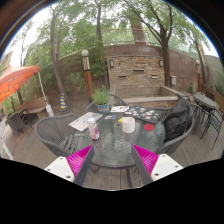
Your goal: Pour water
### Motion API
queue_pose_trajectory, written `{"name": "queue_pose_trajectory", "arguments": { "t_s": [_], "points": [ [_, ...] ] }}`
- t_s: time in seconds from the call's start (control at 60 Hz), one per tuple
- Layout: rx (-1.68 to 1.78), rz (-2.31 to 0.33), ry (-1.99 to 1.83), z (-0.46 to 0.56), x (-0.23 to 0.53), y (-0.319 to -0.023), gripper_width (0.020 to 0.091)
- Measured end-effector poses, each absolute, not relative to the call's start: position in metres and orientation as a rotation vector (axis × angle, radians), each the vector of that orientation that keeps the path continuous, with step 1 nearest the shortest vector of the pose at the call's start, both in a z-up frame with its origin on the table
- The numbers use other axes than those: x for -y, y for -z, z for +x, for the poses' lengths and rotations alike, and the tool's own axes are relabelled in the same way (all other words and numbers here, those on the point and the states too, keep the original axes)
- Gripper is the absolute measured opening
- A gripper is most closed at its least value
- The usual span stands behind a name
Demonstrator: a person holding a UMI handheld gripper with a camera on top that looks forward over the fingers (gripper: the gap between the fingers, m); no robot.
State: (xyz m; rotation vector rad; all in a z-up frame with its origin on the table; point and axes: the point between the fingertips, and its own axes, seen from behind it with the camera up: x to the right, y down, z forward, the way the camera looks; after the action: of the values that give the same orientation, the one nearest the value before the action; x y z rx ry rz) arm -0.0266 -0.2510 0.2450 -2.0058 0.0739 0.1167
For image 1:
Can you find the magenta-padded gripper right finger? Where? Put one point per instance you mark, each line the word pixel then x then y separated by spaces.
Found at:
pixel 154 163

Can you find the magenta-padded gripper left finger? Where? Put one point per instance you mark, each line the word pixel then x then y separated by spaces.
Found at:
pixel 71 163

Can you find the flat round red coaster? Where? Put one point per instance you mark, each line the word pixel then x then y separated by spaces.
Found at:
pixel 148 127

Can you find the pink drink bottle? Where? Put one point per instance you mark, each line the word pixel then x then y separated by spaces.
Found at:
pixel 93 128

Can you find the round glass patio table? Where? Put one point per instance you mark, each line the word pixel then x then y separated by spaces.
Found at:
pixel 116 143

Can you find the silver stickered laptop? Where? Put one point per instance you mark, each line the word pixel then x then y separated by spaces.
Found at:
pixel 85 121

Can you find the white mug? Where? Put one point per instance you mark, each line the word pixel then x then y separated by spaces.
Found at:
pixel 128 125

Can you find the black stickered laptop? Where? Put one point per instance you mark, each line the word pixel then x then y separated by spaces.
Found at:
pixel 144 114

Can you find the round tape roll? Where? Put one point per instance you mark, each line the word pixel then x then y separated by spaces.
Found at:
pixel 117 125

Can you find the yellow sticky note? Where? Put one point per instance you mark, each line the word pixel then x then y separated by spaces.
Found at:
pixel 120 120

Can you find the white paper booklet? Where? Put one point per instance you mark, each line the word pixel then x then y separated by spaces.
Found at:
pixel 119 108

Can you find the wooden bench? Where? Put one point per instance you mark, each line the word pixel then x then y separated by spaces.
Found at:
pixel 33 108

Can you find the dark wicker chair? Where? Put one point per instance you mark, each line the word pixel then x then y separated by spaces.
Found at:
pixel 16 121

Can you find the potted green plant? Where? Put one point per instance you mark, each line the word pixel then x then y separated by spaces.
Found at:
pixel 101 98

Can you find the dark metal chair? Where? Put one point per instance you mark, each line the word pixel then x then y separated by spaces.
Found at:
pixel 213 123

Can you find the small round dark table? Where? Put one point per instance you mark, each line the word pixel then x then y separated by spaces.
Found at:
pixel 205 106

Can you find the orange patio umbrella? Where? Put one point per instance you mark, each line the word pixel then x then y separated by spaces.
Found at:
pixel 15 80

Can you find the globe lamp post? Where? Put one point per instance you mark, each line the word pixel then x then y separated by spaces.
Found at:
pixel 87 73

